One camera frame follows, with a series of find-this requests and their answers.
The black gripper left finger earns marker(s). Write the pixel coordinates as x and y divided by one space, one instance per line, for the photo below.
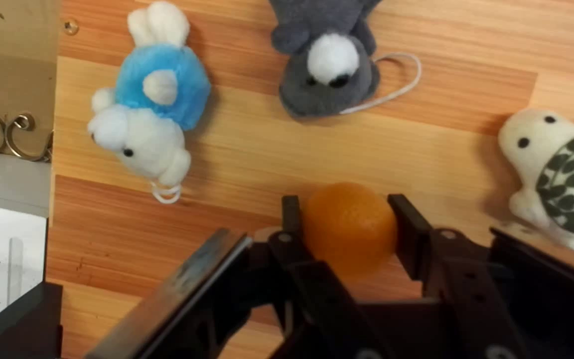
311 279

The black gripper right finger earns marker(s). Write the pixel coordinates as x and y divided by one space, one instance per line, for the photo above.
448 267

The orange ball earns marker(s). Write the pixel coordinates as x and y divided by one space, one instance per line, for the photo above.
350 227

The white spotted plush turtle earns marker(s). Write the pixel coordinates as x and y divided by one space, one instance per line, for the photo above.
540 147

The grey plush mouse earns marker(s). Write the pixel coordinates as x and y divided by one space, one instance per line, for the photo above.
330 66

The blue white plush toy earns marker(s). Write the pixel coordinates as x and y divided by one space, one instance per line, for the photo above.
159 93

